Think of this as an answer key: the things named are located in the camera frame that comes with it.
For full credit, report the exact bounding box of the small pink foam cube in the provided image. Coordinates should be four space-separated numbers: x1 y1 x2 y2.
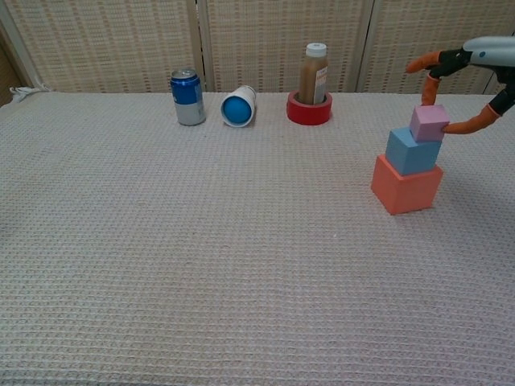
409 105 451 142

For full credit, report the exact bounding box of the red tape roll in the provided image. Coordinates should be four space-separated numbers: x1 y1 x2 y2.
286 89 334 126

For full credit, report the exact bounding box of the large orange foam cube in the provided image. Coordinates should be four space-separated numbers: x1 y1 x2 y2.
370 154 445 216

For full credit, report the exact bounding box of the blue and silver soda can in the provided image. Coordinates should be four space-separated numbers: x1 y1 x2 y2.
169 68 207 127

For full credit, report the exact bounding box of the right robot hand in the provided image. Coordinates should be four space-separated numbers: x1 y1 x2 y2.
405 35 515 136

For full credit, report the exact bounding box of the brown bottle with white cap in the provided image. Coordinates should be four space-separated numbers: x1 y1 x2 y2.
299 43 328 105

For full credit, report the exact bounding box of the medium blue foam cube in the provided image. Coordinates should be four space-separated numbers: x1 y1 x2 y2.
385 127 443 177

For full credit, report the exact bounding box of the beige woven tablecloth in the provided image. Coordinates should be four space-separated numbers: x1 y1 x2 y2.
0 86 515 386

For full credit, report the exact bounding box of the white cup with blue inside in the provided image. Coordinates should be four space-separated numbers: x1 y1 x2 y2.
220 84 258 129

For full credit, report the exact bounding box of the woven bamboo folding screen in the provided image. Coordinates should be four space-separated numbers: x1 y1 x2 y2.
0 0 515 109

